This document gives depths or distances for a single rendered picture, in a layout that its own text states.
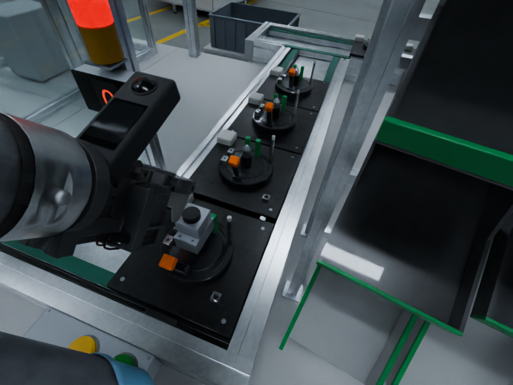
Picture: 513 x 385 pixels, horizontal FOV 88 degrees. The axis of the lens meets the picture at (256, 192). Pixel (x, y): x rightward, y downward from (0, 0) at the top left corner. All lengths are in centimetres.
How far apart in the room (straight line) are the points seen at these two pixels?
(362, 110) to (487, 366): 38
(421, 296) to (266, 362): 36
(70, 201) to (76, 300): 41
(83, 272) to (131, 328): 16
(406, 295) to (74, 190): 29
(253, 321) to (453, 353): 29
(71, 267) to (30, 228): 45
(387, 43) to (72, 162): 24
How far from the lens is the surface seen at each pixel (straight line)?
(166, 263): 43
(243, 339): 50
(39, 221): 20
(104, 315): 56
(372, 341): 46
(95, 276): 61
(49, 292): 62
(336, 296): 44
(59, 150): 20
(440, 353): 50
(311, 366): 61
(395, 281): 31
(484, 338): 50
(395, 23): 26
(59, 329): 58
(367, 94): 27
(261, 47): 155
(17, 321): 75
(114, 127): 26
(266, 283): 54
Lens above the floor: 144
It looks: 48 degrees down
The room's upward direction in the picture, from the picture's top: 5 degrees clockwise
